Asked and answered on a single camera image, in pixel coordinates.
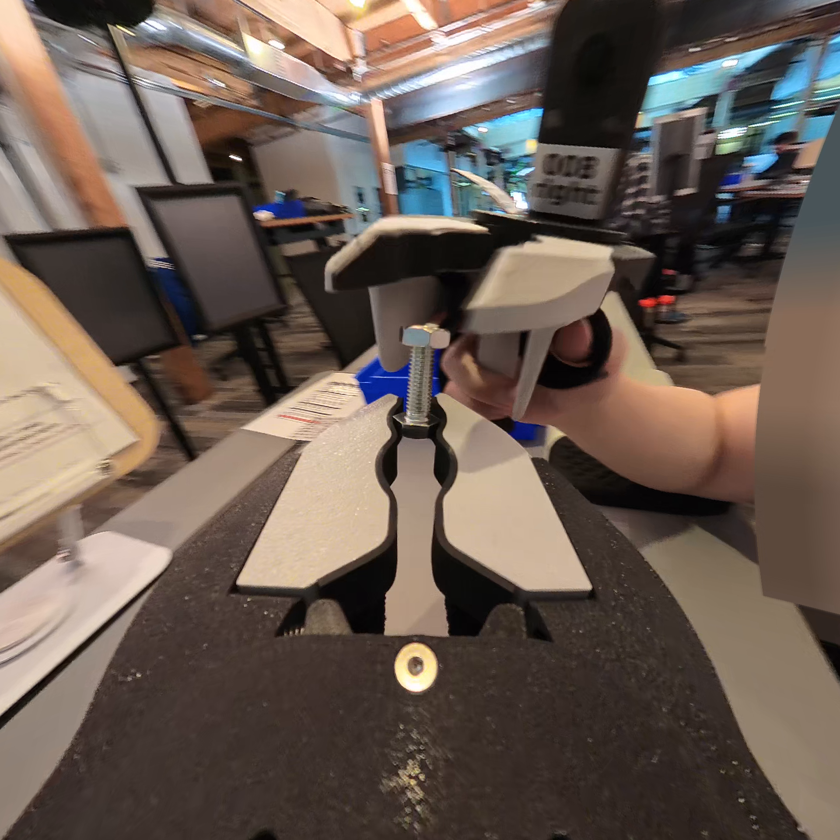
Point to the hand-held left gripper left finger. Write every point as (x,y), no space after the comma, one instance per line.
(321,512)

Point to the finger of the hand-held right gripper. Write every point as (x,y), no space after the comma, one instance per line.
(400,236)
(544,282)

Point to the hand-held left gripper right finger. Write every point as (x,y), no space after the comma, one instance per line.
(505,525)

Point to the large hex nut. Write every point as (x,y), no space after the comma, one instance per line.
(420,428)

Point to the large silver hex bolt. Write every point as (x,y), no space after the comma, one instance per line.
(420,380)

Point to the person's right forearm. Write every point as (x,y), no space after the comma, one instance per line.
(695,439)

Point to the person's right hand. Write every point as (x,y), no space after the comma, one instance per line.
(577,407)

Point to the wooden pillar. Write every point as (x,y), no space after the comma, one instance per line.
(59,131)
(379,157)

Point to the white printed paper sheet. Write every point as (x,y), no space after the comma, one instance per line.
(308,407)

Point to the red capped bottle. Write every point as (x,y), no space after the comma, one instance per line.
(648,312)
(667,308)

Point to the black display easel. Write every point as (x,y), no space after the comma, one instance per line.
(216,256)
(98,289)
(321,321)

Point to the blue plastic bin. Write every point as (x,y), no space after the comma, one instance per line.
(377,384)

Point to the white stand base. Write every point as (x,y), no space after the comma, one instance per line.
(118,571)

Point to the wooden framed instruction board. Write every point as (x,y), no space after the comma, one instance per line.
(39,407)

